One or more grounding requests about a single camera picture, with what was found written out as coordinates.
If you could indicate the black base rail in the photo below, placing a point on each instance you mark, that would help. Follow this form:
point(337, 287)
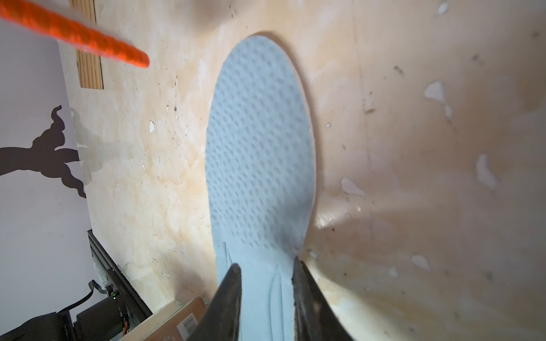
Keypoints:
point(108, 311)

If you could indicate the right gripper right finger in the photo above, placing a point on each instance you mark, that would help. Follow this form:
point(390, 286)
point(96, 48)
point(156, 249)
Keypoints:
point(313, 317)

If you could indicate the cardboard box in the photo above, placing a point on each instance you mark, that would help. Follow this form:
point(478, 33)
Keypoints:
point(175, 321)

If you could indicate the grey blue insole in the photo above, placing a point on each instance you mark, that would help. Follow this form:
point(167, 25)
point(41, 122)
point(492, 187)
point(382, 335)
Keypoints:
point(261, 177)

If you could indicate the wooden clothes rack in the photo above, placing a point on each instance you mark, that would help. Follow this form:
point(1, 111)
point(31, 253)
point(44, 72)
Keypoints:
point(89, 64)

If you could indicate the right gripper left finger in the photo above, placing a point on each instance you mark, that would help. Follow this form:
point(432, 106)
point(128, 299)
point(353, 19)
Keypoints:
point(222, 318)

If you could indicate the orange rimmed grey insole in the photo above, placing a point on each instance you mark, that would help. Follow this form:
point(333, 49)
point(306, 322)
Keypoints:
point(41, 20)

